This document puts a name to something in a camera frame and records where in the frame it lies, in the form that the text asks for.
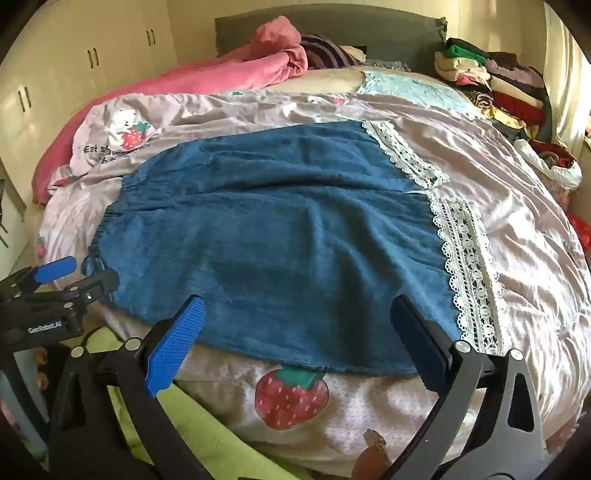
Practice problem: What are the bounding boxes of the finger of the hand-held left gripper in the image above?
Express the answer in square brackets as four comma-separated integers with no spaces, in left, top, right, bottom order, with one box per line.
[0,256,78,298]
[55,268,121,319]

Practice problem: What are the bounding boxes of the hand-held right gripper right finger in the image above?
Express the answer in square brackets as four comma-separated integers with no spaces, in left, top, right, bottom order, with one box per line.
[390,295,546,480]

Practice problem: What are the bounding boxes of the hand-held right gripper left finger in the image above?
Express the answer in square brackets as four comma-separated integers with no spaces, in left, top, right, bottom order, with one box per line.
[48,295,208,480]

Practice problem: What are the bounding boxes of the blue pants with lace trim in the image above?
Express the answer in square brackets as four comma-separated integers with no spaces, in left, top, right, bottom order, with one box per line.
[83,121,513,376]

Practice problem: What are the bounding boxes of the person's left hand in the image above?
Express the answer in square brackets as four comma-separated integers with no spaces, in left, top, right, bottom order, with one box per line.
[31,347,51,389]

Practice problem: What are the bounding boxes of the pink strawberry printed blanket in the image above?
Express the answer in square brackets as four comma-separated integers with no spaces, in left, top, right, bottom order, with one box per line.
[34,65,591,480]

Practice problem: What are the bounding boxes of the cream wardrobe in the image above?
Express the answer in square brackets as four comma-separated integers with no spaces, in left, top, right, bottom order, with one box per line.
[0,0,218,217]

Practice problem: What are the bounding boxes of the white crumpled garment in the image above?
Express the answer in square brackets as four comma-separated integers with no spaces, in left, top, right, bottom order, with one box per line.
[513,138,583,191]

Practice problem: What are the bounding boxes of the pink quilt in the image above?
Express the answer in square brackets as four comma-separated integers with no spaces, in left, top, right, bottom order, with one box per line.
[31,16,309,204]

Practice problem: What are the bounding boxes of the pile of folded clothes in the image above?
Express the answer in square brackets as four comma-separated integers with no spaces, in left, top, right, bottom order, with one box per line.
[433,37,555,141]

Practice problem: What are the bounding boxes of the purple striped cloth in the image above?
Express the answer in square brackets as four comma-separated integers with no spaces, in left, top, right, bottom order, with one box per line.
[300,33,368,70]

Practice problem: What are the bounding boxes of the pale curtain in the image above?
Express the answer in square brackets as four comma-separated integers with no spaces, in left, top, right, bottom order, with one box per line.
[542,0,591,144]

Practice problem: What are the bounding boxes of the grey headboard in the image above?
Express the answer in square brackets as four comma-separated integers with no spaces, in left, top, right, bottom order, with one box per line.
[215,4,448,70]

